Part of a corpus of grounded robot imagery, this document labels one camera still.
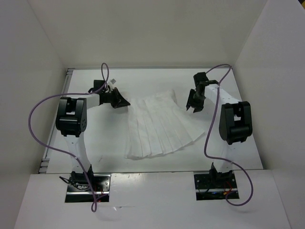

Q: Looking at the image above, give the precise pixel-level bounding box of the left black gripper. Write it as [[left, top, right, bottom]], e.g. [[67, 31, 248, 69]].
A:
[[102, 87, 130, 108]]

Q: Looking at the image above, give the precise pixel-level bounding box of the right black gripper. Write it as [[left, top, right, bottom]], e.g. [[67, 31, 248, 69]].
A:
[[185, 89, 205, 113]]

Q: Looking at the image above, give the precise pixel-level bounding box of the white pleated skirt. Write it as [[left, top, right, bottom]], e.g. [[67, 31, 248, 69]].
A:
[[125, 90, 205, 160]]

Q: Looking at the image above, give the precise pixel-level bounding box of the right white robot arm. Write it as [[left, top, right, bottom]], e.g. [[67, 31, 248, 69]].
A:
[[186, 72, 253, 187]]

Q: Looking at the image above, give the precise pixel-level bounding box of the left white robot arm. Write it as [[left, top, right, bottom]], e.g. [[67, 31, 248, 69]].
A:
[[55, 80, 131, 191]]

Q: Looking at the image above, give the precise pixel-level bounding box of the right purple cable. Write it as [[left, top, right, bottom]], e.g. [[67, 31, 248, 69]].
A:
[[203, 63, 254, 206]]

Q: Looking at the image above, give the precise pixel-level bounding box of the purple cable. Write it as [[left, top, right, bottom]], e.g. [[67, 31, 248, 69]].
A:
[[28, 62, 110, 213], [203, 63, 254, 206]]

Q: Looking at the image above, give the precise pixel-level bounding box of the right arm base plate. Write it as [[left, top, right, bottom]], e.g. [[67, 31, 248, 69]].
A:
[[193, 173, 239, 201]]

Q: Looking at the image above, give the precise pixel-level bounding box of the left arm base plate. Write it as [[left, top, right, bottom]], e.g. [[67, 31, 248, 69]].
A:
[[58, 173, 112, 203]]

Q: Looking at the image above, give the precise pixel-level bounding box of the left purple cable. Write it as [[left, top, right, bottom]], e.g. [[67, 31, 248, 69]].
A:
[[28, 62, 110, 213]]

